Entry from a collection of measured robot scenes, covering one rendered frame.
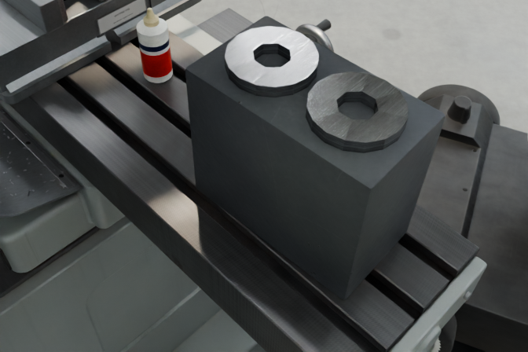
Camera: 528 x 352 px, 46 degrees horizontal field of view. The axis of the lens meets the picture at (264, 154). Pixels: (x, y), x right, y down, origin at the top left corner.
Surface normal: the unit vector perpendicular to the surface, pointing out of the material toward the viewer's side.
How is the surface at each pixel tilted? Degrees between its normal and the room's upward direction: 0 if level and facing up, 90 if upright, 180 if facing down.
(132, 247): 90
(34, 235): 90
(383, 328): 0
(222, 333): 0
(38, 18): 90
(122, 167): 0
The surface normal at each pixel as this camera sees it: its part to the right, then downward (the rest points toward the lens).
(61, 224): 0.71, 0.54
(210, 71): 0.03, -0.66
